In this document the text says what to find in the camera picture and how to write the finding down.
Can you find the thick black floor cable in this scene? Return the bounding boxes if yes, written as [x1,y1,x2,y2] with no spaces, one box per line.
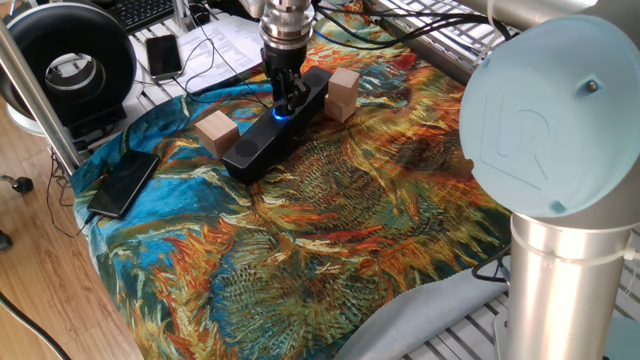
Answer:
[0,292,71,360]

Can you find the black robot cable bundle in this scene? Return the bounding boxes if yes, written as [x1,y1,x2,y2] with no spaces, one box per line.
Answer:
[312,0,514,51]

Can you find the black chair caster wheel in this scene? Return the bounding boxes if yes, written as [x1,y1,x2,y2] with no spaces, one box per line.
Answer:
[0,173,35,195]

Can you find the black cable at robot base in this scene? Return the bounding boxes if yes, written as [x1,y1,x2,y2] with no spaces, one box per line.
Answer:
[470,244,511,284]

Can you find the wooden cube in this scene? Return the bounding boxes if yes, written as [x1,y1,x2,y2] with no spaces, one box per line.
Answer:
[327,67,361,107]
[194,110,241,160]
[323,95,358,124]

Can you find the large black smartphone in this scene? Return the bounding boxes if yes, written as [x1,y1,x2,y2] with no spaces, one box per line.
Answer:
[86,149,161,220]

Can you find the thin black phone cable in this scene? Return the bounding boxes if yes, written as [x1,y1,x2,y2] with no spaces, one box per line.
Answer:
[44,147,96,239]

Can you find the black soundbar speaker with knob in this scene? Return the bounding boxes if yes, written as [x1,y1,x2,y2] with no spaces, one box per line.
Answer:
[221,66,334,185]

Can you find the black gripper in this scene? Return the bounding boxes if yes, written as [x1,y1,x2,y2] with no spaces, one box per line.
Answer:
[261,44,311,117]

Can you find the aluminium table edge rail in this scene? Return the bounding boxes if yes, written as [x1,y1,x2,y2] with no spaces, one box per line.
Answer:
[364,0,476,86]

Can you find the light grey blue cloth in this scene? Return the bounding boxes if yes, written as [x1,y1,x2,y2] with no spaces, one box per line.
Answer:
[332,259,511,360]

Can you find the black round ring device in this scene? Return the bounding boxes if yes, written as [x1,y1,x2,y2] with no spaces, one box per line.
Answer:
[0,2,138,141]

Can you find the small black smartphone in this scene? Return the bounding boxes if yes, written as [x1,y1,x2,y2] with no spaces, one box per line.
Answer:
[145,33,184,83]

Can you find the sunflower painting cloth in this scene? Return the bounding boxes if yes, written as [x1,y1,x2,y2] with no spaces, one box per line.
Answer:
[69,4,514,360]

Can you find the white printed paper sheets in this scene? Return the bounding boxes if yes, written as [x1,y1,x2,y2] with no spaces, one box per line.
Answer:
[172,14,266,95]

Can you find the silver metal frame post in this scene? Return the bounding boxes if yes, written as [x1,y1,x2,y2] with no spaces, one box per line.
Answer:
[0,19,84,176]

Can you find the black keyboard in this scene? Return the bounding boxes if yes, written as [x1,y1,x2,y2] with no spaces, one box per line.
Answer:
[107,0,176,34]

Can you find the thin black speaker cable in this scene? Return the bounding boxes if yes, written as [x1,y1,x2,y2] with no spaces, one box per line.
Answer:
[182,0,271,109]

